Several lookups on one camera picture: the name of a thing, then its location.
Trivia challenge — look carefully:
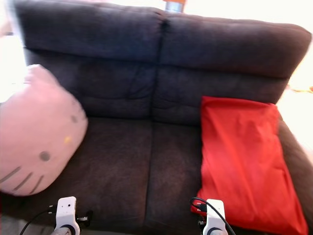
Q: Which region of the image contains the orange grey container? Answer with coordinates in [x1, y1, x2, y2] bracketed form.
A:
[164, 0, 186, 13]

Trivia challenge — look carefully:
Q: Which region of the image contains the pink cat face pillow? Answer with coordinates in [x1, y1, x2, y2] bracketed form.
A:
[0, 64, 89, 197]

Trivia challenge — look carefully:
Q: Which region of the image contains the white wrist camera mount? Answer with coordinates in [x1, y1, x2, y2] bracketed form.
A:
[204, 198, 228, 235]
[56, 197, 80, 235]

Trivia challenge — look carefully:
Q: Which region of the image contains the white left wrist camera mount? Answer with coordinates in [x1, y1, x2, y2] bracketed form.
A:
[56, 197, 80, 235]

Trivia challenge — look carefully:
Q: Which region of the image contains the brown fabric sofa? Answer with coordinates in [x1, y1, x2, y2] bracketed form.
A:
[0, 0, 313, 235]

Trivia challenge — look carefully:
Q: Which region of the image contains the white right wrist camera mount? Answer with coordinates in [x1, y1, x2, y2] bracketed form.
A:
[204, 198, 228, 235]

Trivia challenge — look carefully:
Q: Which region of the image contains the red pillow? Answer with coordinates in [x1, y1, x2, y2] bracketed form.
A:
[191, 95, 309, 235]

